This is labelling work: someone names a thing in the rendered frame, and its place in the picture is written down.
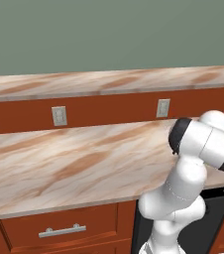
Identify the silver drawer handle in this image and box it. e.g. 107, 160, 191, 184
38, 223, 87, 239

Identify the grey wall socket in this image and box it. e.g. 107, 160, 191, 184
51, 105, 68, 127
156, 98, 171, 119

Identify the brown wooden drawer front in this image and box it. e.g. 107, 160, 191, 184
0, 201, 121, 251

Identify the black dishwasher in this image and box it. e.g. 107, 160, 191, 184
131, 185, 224, 254

